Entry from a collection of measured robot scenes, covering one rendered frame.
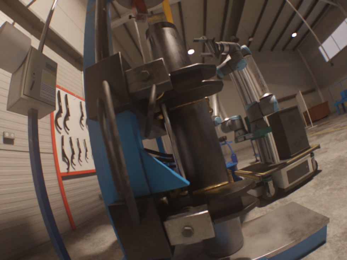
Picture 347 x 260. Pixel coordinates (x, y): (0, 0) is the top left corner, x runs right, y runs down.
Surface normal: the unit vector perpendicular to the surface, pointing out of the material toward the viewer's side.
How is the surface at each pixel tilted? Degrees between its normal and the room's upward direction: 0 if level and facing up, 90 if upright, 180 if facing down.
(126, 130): 90
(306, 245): 90
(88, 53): 90
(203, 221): 90
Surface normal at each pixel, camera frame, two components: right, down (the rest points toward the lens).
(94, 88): -0.14, -0.15
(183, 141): -0.62, 0.03
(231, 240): 0.15, -0.22
